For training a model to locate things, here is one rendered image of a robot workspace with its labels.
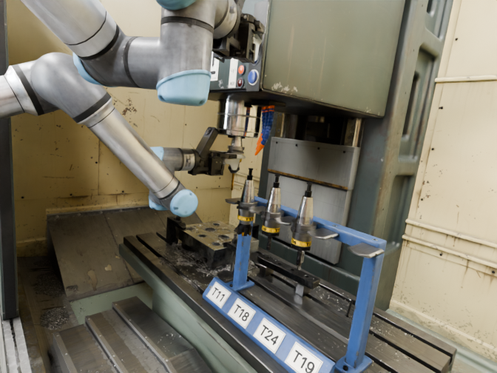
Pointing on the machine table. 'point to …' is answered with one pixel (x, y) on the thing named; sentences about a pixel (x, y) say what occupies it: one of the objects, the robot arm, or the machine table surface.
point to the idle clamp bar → (305, 280)
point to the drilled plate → (202, 246)
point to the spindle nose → (238, 118)
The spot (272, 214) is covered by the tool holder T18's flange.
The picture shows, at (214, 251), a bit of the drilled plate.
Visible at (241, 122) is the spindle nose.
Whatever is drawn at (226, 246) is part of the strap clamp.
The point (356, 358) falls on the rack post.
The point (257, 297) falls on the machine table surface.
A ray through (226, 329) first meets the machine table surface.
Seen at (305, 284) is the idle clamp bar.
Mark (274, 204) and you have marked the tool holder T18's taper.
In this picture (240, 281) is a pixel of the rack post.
